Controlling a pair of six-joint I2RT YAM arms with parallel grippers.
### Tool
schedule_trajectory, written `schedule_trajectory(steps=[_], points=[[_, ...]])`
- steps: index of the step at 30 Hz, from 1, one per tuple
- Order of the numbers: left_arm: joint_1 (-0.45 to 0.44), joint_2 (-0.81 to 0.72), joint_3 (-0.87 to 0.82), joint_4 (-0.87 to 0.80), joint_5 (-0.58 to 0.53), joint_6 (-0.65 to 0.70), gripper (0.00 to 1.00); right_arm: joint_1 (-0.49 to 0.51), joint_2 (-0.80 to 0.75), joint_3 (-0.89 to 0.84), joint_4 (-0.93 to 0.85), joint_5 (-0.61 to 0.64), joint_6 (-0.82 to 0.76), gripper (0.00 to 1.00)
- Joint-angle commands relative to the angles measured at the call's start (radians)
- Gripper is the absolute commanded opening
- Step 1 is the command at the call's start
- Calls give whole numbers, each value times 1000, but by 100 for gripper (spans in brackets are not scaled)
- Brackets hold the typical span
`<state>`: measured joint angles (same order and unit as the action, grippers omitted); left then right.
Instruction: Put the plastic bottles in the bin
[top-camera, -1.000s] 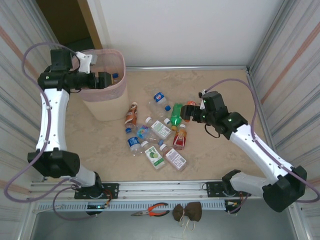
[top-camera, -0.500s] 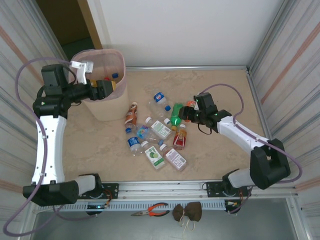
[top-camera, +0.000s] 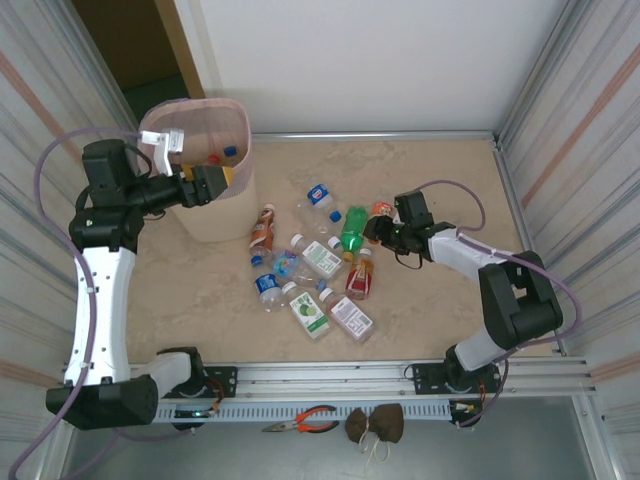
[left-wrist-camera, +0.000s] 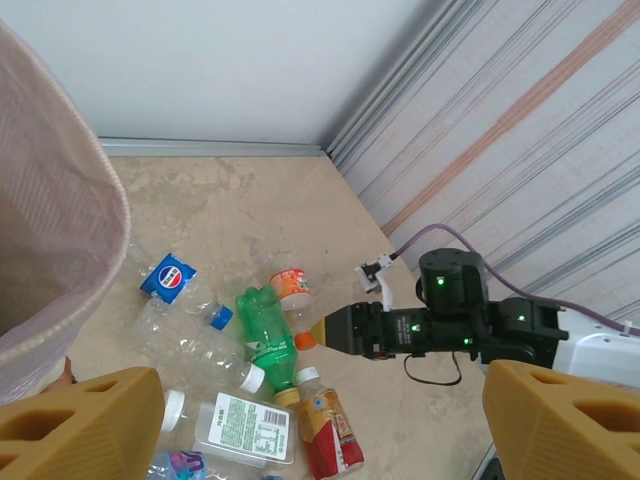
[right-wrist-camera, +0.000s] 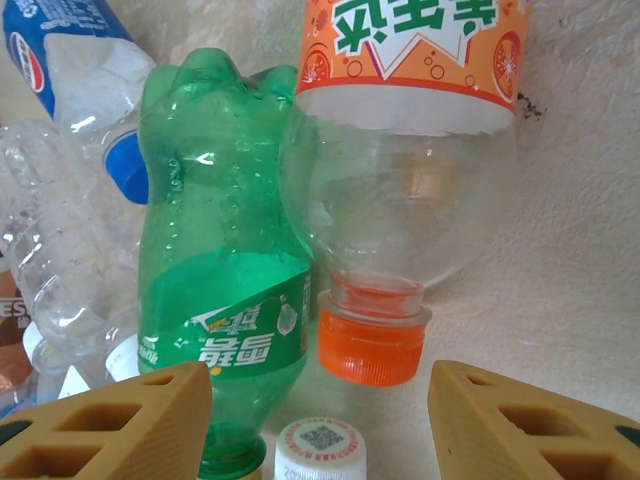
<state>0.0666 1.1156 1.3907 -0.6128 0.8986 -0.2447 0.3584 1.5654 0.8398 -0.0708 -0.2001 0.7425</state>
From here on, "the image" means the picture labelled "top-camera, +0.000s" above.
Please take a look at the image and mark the green bottle with orange cap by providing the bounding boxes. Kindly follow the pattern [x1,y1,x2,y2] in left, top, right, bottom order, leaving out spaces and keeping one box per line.
[339,204,371,264]

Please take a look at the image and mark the plain clear white cap bottle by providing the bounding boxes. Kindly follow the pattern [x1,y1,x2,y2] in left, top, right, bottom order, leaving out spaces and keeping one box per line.
[297,199,343,251]

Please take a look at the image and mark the green label white cap bottle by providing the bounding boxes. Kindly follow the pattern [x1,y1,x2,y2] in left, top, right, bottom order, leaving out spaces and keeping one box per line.
[289,232,347,281]

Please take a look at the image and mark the clear Pepsi label bottle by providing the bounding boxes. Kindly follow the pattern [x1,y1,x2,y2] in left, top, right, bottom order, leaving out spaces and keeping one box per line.
[305,183,344,224]

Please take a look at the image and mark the pink juice purple label bottle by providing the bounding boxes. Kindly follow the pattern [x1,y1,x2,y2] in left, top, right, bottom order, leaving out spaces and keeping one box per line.
[318,287,377,345]

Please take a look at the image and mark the lime picture label bottle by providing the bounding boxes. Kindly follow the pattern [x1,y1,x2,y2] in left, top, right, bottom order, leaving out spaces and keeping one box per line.
[281,280,332,341]

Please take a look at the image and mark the blue label blue cap bottle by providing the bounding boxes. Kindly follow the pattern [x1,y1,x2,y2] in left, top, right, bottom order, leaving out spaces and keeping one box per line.
[251,254,286,314]

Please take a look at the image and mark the pink mesh waste bin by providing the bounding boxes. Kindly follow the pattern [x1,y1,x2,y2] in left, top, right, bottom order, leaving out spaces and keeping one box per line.
[137,97,259,245]

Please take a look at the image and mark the clear bottle colourful blue label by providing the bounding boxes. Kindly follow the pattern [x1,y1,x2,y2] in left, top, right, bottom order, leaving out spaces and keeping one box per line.
[269,248,330,292]

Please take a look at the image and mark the brown wooden door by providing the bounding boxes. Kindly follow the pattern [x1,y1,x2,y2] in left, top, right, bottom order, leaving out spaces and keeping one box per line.
[70,0,206,104]

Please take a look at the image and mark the black right camera cable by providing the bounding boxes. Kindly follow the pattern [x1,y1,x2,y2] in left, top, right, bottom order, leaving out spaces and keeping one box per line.
[394,249,426,271]

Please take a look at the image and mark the black camera cable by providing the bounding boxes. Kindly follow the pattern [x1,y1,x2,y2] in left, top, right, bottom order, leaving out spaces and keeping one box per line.
[122,143,154,177]
[394,249,426,271]

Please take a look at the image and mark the black left camera cable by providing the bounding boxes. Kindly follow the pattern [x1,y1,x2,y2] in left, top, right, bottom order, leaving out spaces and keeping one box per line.
[122,143,154,177]

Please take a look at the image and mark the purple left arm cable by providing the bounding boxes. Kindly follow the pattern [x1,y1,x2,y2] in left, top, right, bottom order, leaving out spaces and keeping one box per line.
[7,127,197,480]

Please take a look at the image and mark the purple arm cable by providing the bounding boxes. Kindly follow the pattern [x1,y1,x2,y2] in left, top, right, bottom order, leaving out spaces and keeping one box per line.
[7,127,197,480]
[414,179,584,429]

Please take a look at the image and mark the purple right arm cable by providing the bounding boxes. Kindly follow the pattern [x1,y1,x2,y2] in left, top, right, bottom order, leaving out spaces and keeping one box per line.
[414,179,584,429]

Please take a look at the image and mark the aluminium table edge rail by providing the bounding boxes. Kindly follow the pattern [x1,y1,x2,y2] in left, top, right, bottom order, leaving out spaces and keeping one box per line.
[249,130,501,145]

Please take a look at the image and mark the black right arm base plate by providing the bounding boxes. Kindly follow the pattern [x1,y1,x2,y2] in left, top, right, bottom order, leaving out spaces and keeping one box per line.
[410,362,501,397]

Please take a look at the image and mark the aluminium mounting rail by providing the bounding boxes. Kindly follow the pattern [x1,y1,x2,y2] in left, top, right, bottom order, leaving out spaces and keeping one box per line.
[54,360,599,405]

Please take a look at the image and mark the black controller board with wires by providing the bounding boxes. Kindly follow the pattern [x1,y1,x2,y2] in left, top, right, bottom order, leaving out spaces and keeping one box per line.
[448,399,489,430]
[172,407,221,432]

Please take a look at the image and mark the brown cloth pouch with string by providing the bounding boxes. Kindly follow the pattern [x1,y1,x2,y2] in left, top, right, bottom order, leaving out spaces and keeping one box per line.
[343,402,405,469]

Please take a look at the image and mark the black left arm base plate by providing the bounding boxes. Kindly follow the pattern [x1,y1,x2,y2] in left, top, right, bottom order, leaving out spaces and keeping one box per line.
[148,366,239,400]

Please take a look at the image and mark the orange handled pliers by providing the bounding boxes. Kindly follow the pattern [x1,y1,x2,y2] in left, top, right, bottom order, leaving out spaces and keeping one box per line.
[260,404,340,435]

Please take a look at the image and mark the white slotted cable duct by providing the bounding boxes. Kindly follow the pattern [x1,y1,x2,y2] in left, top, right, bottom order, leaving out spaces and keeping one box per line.
[149,399,496,426]

